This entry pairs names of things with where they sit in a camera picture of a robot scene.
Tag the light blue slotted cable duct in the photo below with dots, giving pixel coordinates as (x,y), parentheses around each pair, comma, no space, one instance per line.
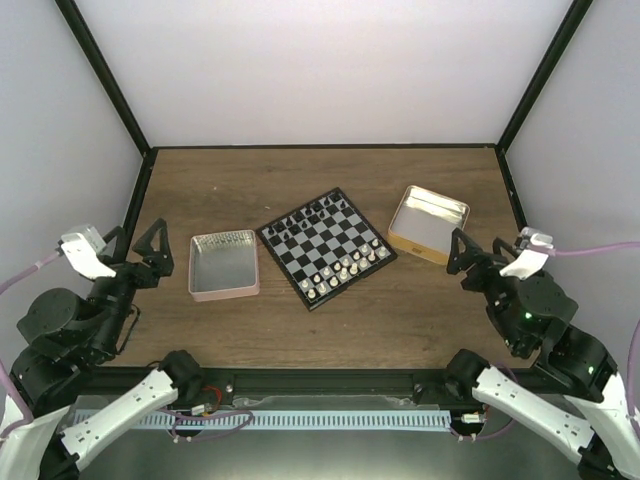
(372,420)

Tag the pink tin with pieces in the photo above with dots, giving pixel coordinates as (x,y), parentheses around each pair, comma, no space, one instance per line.
(223,265)

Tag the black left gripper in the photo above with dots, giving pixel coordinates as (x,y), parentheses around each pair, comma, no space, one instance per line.
(150,276)

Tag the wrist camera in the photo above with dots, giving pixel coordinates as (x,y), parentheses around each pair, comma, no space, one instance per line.
(533,249)
(82,246)

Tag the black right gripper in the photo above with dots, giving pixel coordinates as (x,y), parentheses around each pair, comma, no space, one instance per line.
(471,256)

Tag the yellow empty tin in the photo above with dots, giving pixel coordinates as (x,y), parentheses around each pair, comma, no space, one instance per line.
(423,223)

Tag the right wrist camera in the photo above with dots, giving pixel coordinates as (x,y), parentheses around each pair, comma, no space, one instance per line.
(533,249)

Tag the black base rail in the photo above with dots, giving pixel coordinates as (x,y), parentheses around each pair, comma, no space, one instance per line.
(424,386)

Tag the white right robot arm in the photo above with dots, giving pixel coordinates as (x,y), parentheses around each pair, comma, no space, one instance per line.
(533,315)

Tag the black chess pieces row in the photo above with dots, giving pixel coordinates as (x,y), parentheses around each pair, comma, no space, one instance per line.
(306,222)

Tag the black grey chess board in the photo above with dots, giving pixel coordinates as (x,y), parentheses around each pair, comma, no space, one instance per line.
(347,243)

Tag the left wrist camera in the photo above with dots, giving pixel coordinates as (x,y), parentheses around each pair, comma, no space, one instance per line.
(82,246)

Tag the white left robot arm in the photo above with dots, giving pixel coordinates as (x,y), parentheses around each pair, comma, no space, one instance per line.
(68,337)

